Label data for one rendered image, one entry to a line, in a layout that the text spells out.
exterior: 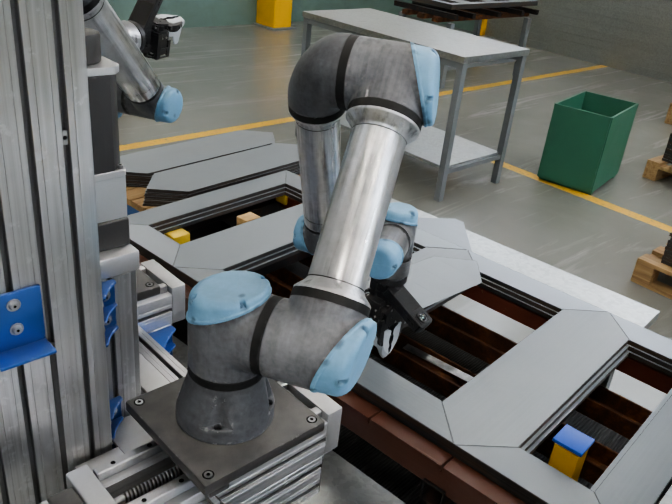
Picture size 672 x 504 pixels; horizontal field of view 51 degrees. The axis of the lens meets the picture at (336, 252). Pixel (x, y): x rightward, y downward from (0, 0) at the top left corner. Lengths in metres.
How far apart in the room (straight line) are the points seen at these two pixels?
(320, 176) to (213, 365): 0.41
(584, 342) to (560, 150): 3.59
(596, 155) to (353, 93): 4.26
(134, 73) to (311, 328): 0.71
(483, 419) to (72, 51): 1.03
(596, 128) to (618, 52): 5.12
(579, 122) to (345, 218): 4.33
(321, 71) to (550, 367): 0.93
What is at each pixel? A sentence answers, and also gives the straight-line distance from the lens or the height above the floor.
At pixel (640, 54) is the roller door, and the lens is 10.17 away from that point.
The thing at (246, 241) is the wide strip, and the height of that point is 0.85.
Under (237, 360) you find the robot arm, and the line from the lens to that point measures 0.99.
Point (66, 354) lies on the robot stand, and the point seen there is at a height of 1.15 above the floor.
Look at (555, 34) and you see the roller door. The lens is 10.72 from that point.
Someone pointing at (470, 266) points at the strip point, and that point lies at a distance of 2.05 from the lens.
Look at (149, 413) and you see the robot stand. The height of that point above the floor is 1.04.
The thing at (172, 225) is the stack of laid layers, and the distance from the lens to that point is 2.17.
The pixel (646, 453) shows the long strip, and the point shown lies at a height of 0.85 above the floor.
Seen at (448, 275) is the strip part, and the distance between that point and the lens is 1.98.
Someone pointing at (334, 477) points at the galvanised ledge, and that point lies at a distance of 1.55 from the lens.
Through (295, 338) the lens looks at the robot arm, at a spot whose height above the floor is 1.24.
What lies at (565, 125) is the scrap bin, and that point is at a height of 0.44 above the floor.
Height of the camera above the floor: 1.78
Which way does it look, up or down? 27 degrees down
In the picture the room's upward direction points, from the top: 6 degrees clockwise
